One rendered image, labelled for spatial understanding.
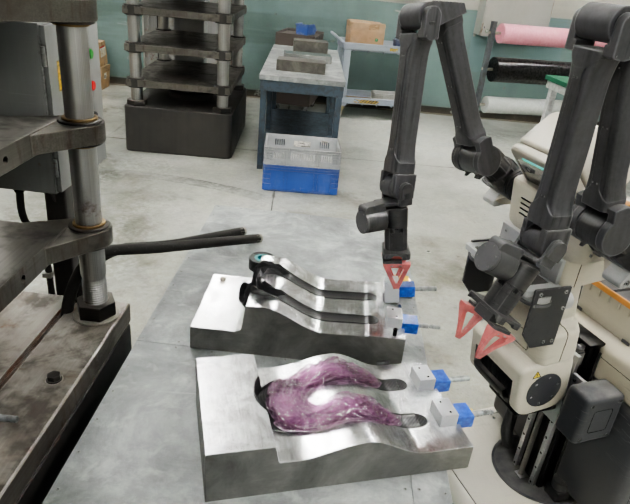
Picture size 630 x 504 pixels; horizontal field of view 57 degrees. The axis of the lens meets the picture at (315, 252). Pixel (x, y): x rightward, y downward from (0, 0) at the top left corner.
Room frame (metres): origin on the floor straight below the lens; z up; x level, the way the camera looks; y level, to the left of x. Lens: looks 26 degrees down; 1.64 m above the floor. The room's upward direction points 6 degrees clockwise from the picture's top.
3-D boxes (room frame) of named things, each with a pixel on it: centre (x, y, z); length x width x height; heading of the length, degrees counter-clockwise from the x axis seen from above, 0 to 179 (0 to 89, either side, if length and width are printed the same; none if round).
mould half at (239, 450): (0.89, -0.06, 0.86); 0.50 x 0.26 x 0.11; 106
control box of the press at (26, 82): (1.47, 0.72, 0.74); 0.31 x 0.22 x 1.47; 179
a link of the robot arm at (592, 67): (1.01, -0.42, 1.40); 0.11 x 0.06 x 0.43; 22
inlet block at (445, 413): (0.92, -0.33, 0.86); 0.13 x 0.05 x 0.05; 106
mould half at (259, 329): (1.25, 0.02, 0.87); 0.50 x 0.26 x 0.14; 89
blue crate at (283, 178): (4.51, 0.18, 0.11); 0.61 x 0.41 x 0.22; 93
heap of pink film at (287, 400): (0.90, -0.06, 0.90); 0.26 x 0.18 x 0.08; 106
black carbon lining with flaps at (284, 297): (1.24, 0.00, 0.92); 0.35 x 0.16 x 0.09; 89
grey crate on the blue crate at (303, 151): (4.51, 0.18, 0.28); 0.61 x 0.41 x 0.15; 93
